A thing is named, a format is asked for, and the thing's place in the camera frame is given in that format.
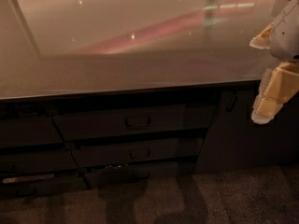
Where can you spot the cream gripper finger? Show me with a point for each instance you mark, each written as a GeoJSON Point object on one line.
{"type": "Point", "coordinates": [262, 40]}
{"type": "Point", "coordinates": [277, 87]}

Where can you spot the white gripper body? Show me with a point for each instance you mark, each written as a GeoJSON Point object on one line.
{"type": "Point", "coordinates": [286, 36]}

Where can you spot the dark drawer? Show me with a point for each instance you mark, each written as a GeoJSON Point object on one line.
{"type": "Point", "coordinates": [155, 119]}
{"type": "Point", "coordinates": [40, 185]}
{"type": "Point", "coordinates": [37, 162]}
{"type": "Point", "coordinates": [137, 172]}
{"type": "Point", "coordinates": [28, 132]}
{"type": "Point", "coordinates": [151, 150]}

